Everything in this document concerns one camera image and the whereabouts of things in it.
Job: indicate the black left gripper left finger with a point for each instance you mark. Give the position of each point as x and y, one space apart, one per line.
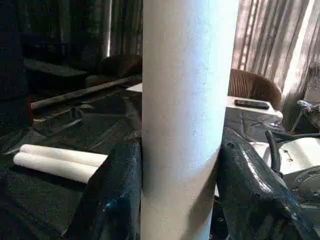
112 195

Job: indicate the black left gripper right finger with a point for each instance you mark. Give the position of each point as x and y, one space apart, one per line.
250 200

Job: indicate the black work mat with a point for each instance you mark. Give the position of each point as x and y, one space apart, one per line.
75 125

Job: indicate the white side table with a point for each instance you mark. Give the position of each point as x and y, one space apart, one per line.
250 113

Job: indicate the black smartphone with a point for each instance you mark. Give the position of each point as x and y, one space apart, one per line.
251 103

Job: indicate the silver metal bar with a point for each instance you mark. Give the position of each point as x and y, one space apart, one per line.
82 91

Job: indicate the brown wicker chair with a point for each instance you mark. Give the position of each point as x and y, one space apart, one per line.
252 85

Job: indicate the light striped curtain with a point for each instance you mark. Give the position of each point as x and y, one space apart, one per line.
275 37

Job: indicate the large black box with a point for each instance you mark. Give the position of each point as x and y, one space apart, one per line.
12 62

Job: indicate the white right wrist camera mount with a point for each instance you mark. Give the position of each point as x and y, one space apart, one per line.
300 152

